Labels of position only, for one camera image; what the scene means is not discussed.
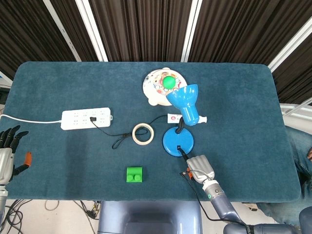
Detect white tube with red label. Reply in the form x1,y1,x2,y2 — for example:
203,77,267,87
167,113,209,124

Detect white power strip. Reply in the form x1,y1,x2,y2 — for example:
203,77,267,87
60,107,114,131

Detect white power strip cable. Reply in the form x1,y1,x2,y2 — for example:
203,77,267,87
0,114,63,124

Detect beige masking tape roll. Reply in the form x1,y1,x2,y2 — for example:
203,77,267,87
132,123,155,146

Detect white round musical toy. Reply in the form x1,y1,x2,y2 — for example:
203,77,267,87
142,67,188,107

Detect teal table mat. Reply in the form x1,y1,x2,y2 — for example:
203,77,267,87
0,61,302,203

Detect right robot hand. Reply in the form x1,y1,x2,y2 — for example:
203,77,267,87
177,146,215,185

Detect blue desk lamp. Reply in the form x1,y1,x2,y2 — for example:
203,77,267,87
162,83,199,158

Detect tangled floor cables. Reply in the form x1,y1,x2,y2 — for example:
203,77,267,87
4,199,102,234

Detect green toy building block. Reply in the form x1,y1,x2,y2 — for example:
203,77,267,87
125,166,144,183

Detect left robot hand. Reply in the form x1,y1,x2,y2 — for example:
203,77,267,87
0,125,33,186

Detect black lamp cord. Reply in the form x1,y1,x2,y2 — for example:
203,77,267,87
89,115,169,150

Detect black right hand cable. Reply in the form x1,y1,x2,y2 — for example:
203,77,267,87
179,171,247,226

